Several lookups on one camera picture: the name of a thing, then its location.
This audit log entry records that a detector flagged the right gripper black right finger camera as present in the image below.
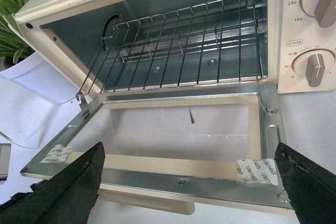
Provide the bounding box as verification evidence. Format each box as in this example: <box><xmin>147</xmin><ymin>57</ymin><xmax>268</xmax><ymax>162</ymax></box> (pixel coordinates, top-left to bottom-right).
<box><xmin>275</xmin><ymin>143</ymin><xmax>335</xmax><ymax>223</ymax></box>

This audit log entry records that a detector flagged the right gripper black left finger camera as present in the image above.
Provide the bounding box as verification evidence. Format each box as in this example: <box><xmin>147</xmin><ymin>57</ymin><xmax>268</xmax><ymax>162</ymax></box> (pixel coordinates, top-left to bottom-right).
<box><xmin>1</xmin><ymin>142</ymin><xmax>105</xmax><ymax>223</ymax></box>

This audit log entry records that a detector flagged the glass oven door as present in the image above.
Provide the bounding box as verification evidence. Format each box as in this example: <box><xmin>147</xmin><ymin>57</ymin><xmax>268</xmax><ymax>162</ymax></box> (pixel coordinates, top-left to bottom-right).
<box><xmin>21</xmin><ymin>83</ymin><xmax>294</xmax><ymax>215</ymax></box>

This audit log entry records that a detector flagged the cream toaster oven body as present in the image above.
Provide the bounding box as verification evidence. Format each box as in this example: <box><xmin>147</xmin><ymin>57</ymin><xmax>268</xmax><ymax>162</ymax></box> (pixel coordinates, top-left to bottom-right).
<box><xmin>15</xmin><ymin>0</ymin><xmax>335</xmax><ymax>93</ymax></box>

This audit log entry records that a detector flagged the left white tape piece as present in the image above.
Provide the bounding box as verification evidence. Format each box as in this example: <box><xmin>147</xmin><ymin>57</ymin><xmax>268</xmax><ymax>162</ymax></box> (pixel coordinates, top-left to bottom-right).
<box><xmin>40</xmin><ymin>144</ymin><xmax>74</xmax><ymax>163</ymax></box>

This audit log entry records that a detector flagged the white tape piece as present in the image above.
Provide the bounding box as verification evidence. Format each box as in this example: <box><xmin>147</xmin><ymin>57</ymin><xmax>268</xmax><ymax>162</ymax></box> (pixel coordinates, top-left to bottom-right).
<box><xmin>237</xmin><ymin>158</ymin><xmax>279</xmax><ymax>186</ymax></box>
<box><xmin>40</xmin><ymin>144</ymin><xmax>74</xmax><ymax>163</ymax></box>

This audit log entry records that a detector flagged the right white tape piece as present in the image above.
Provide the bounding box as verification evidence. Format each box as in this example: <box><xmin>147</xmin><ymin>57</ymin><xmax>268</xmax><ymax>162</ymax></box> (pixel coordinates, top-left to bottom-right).
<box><xmin>237</xmin><ymin>158</ymin><xmax>279</xmax><ymax>186</ymax></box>

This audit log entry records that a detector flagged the white plant pot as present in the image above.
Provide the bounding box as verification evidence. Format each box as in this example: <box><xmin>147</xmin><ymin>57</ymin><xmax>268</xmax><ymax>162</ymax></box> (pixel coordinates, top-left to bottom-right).
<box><xmin>1</xmin><ymin>52</ymin><xmax>79</xmax><ymax>148</ymax></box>

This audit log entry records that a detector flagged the lower timer knob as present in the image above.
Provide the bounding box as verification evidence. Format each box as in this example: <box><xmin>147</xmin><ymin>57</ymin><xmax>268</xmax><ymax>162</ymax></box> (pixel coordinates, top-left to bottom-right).
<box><xmin>292</xmin><ymin>49</ymin><xmax>335</xmax><ymax>88</ymax></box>

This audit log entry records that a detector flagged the green spider plant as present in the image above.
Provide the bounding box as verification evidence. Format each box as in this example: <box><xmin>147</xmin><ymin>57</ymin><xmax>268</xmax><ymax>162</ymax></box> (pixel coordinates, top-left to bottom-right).
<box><xmin>0</xmin><ymin>0</ymin><xmax>55</xmax><ymax>148</ymax></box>

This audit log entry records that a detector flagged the chrome wire oven rack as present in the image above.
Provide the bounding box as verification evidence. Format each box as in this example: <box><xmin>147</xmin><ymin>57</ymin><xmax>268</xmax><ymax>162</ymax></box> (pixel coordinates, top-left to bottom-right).
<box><xmin>75</xmin><ymin>0</ymin><xmax>269</xmax><ymax>101</ymax></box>

